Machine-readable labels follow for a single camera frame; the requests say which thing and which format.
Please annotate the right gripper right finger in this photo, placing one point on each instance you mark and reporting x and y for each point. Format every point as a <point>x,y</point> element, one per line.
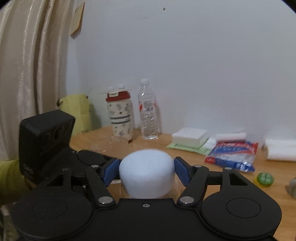
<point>194,179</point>

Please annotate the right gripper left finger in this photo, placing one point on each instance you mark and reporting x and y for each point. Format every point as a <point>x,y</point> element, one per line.
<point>99,179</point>

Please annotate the yellow paper bag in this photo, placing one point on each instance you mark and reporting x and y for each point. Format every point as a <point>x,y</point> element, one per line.
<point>78,106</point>

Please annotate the green flat packet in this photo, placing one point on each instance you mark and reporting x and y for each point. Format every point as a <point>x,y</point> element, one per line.
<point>201,150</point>

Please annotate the black camera box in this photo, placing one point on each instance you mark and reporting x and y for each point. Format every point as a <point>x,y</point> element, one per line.
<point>42,138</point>

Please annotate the red white floral tumbler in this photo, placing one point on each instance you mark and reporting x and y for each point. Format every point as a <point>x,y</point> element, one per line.
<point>120,113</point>

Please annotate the small white folded tissues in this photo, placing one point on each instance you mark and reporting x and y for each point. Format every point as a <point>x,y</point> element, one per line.
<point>210,144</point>

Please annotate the white napkin stack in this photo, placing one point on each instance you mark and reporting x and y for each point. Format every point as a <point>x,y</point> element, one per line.
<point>191,137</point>

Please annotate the red blue floss bag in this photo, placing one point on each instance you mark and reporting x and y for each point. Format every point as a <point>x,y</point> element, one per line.
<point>236,155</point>

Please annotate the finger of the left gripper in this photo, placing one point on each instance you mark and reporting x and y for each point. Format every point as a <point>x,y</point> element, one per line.
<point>91,158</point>

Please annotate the middle water bottle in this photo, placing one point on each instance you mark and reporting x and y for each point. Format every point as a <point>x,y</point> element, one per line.
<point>121,87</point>

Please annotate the grey crumpled cloth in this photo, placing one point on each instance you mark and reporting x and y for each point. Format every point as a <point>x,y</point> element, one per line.
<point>291,188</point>

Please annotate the rolled white tissue pack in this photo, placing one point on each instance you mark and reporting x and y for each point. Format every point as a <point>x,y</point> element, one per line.
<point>231,137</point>

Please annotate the tan wall tag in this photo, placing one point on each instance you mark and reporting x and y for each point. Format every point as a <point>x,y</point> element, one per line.
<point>77,19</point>

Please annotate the tall right water bottle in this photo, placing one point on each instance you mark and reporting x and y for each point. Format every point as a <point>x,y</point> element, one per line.
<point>148,111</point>

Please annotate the white paper roll back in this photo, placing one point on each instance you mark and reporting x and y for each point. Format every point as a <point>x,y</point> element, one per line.
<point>279,143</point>

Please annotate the frosted glass cup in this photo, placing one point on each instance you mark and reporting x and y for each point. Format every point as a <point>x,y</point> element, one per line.
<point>116,147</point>

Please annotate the white paper roll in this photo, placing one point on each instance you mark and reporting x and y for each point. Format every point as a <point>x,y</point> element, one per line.
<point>281,153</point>
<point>279,143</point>

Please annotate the white paper roll front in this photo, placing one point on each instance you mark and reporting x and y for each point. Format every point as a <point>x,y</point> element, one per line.
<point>281,153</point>

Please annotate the beige curtain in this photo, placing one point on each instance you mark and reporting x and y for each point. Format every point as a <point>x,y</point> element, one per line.
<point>33,48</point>

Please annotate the green bottle cap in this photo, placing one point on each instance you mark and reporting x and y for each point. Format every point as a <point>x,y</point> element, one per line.
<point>263,179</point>

